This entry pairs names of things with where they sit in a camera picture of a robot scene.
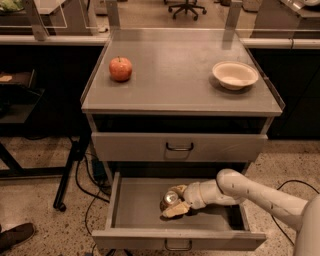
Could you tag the grey drawer cabinet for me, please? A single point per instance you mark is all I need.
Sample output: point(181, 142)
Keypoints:
point(172, 90)

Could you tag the white horizontal rail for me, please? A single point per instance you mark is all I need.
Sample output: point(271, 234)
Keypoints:
point(260, 43)

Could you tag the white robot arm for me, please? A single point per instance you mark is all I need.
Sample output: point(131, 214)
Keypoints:
point(231, 187)

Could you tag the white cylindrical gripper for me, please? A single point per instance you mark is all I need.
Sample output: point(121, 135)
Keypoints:
point(192, 195)

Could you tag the dark shoe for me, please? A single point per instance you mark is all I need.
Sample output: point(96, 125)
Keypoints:
point(15, 236)

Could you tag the grey open middle drawer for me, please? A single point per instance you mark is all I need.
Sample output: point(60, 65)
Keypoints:
point(134, 221)

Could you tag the grey top drawer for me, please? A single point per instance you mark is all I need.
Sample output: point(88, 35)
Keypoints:
point(174, 147)

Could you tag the orange soda can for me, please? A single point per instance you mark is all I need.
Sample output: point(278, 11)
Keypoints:
point(169, 199)

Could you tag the black office chair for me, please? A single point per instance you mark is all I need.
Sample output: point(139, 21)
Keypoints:
point(186, 7)

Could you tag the red apple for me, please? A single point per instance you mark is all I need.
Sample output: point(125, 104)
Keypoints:
point(120, 69)

